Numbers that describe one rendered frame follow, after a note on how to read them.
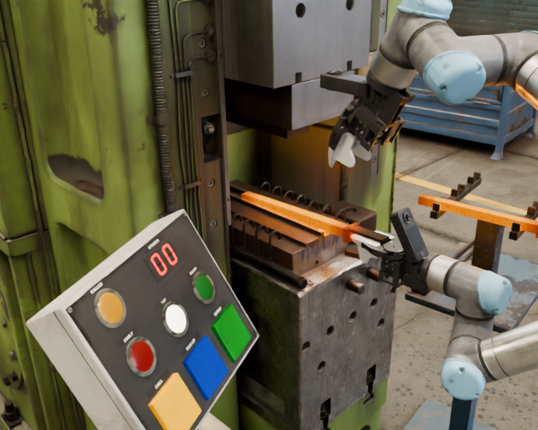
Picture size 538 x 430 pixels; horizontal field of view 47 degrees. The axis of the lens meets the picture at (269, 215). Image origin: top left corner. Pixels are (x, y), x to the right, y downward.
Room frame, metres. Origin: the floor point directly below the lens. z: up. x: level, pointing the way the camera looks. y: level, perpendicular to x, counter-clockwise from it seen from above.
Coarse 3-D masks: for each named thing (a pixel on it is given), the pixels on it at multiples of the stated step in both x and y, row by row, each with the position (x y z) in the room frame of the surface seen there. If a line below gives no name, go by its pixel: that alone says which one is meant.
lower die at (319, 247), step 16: (256, 192) 1.56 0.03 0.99; (240, 208) 1.46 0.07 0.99; (256, 208) 1.45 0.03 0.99; (304, 208) 1.44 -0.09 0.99; (240, 224) 1.38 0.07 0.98; (256, 224) 1.37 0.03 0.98; (272, 224) 1.35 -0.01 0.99; (288, 224) 1.35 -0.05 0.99; (304, 224) 1.33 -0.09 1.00; (240, 240) 1.35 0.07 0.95; (272, 240) 1.29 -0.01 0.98; (288, 240) 1.29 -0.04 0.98; (304, 240) 1.27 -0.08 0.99; (320, 240) 1.28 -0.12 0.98; (336, 240) 1.32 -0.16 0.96; (272, 256) 1.26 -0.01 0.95; (288, 256) 1.23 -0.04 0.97; (304, 256) 1.25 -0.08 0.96; (320, 256) 1.29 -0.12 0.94; (304, 272) 1.25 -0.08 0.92
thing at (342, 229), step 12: (252, 192) 1.52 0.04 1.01; (264, 204) 1.44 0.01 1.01; (276, 204) 1.42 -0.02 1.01; (288, 204) 1.42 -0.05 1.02; (288, 216) 1.38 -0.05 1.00; (300, 216) 1.35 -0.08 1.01; (312, 216) 1.34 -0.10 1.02; (324, 216) 1.33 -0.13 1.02; (324, 228) 1.30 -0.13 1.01; (336, 228) 1.27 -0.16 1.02; (348, 228) 1.24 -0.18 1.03; (360, 228) 1.24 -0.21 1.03; (348, 240) 1.24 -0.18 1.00; (384, 240) 1.18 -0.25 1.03
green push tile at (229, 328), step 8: (224, 312) 0.90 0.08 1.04; (232, 312) 0.91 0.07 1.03; (216, 320) 0.88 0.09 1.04; (224, 320) 0.88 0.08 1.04; (232, 320) 0.90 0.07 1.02; (240, 320) 0.91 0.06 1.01; (216, 328) 0.86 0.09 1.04; (224, 328) 0.87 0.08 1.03; (232, 328) 0.89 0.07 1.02; (240, 328) 0.90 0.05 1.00; (216, 336) 0.86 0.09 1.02; (224, 336) 0.86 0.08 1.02; (232, 336) 0.87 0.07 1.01; (240, 336) 0.89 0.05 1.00; (248, 336) 0.90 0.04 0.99; (224, 344) 0.85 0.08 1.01; (232, 344) 0.86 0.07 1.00; (240, 344) 0.88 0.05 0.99; (232, 352) 0.85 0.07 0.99; (240, 352) 0.86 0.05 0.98; (232, 360) 0.84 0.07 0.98
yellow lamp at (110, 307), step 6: (102, 294) 0.74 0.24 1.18; (108, 294) 0.74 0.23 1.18; (114, 294) 0.75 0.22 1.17; (102, 300) 0.73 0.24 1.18; (108, 300) 0.74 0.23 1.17; (114, 300) 0.74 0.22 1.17; (102, 306) 0.72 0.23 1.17; (108, 306) 0.73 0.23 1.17; (114, 306) 0.74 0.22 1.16; (120, 306) 0.75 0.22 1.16; (102, 312) 0.72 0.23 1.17; (108, 312) 0.72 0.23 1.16; (114, 312) 0.73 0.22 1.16; (120, 312) 0.74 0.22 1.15; (108, 318) 0.72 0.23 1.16; (114, 318) 0.72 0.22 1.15; (120, 318) 0.73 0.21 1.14
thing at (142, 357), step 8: (136, 344) 0.72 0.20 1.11; (144, 344) 0.73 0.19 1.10; (136, 352) 0.71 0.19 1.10; (144, 352) 0.72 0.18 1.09; (152, 352) 0.73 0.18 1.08; (136, 360) 0.70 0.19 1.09; (144, 360) 0.71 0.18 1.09; (152, 360) 0.72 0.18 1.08; (136, 368) 0.70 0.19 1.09; (144, 368) 0.71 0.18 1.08
